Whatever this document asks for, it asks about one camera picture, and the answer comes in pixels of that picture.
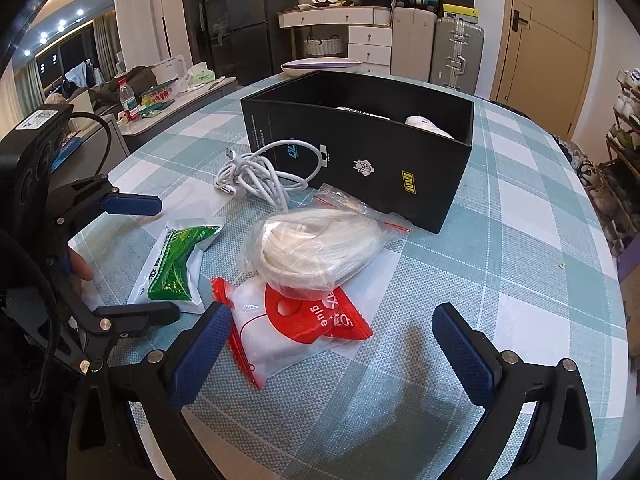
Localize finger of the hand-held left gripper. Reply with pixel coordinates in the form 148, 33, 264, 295
47, 174, 163, 223
55, 302, 181, 376

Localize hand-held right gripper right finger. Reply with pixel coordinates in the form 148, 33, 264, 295
432, 302, 598, 480

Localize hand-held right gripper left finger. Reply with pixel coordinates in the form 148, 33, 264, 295
67, 302, 233, 480

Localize green and white packet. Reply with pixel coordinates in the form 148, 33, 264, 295
127, 222, 224, 315

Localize black cardboard box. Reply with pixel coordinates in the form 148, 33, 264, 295
240, 70, 476, 235

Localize white bubble wrap bundle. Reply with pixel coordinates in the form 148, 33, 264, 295
404, 115, 456, 140

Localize person's left hand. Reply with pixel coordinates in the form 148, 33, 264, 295
69, 249, 96, 282

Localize red and white plastic bag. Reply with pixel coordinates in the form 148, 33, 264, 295
210, 276, 375, 391

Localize low grey side cabinet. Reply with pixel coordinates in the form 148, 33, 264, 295
117, 76, 238, 153

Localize plastic water bottle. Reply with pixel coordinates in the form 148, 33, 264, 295
117, 77, 140, 122

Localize red and green snack bag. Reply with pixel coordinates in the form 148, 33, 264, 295
139, 85, 176, 111

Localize hanging light blue shirt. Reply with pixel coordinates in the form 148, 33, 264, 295
65, 60, 103, 88

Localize dark clothes heap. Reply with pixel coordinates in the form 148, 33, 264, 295
92, 66, 158, 106

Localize white kettle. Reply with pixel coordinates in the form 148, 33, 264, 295
150, 57, 188, 83

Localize green and white tissue pack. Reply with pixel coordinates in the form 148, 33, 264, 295
185, 61, 216, 88

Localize tall dark cabinet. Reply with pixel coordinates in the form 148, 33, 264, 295
177, 0, 231, 78

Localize dark grey fridge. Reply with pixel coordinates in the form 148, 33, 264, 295
222, 0, 300, 86

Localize pile of shoes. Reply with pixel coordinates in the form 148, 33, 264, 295
552, 132, 608, 221

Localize purple and white plate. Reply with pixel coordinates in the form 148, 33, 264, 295
281, 57, 362, 77

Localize wooden shoe rack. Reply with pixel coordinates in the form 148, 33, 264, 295
602, 67, 640, 251

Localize white woven basket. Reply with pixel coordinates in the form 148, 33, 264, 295
303, 35, 346, 58

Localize white dressing table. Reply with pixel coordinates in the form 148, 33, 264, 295
277, 6, 401, 76

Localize rows of shoes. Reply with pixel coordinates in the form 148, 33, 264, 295
605, 67, 640, 241

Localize silver suitcase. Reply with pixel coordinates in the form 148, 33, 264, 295
431, 16, 485, 93

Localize beige suitcase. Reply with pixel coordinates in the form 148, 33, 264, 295
390, 6, 438, 81

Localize beige door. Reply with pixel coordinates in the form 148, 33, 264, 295
492, 0, 596, 136

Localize black and yellow shoe box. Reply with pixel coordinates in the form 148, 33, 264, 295
442, 2, 477, 21

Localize thin black cable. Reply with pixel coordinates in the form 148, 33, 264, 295
65, 111, 113, 177

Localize white charging cable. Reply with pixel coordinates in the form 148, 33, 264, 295
215, 140, 331, 211

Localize clear bag of white cord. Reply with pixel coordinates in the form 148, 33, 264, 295
240, 182, 413, 298

